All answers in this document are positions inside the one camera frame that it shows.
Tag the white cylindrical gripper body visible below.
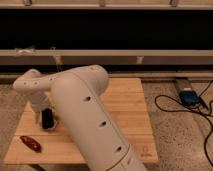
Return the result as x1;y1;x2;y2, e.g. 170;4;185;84
30;94;49;113

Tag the black eraser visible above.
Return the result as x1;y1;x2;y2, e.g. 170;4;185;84
42;108;54;129

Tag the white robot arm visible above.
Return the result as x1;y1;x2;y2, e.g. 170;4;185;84
13;65;147;171

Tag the white folded cloth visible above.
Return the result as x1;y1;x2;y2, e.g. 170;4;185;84
39;120;58;131

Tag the dark red chili pepper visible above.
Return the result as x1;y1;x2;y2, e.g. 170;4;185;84
20;136;42;153

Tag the blue power adapter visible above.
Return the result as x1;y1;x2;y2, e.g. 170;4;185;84
179;90;200;106

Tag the grey metal rail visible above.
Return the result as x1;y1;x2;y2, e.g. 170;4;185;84
0;48;213;66

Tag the black cable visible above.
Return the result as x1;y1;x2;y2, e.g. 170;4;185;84
154;79;213;168

